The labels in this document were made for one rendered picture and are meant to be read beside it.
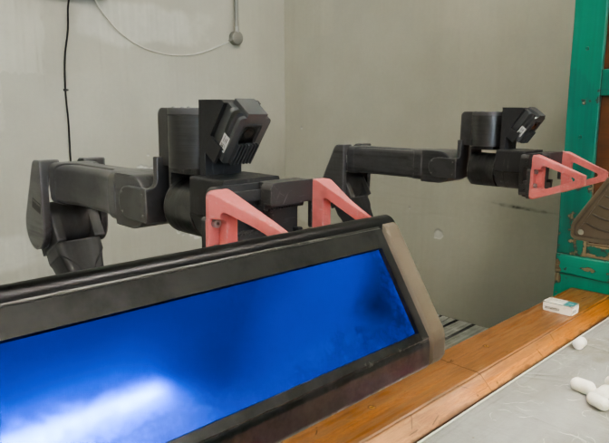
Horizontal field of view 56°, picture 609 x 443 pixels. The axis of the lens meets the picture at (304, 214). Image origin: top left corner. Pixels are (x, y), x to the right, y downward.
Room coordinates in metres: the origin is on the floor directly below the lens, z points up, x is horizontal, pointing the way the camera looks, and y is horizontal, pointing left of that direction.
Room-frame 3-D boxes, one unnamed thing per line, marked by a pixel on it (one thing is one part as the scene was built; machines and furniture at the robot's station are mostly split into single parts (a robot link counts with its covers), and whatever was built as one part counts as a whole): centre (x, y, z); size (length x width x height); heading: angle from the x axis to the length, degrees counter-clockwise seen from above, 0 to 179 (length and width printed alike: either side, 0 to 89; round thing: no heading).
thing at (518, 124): (0.95, -0.36, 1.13); 0.07 x 0.06 x 0.11; 135
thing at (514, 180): (0.95, -0.36, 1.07); 0.10 x 0.07 x 0.07; 135
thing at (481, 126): (1.02, -0.30, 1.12); 0.12 x 0.09 x 0.12; 45
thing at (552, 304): (1.14, -0.53, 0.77); 0.06 x 0.04 x 0.02; 44
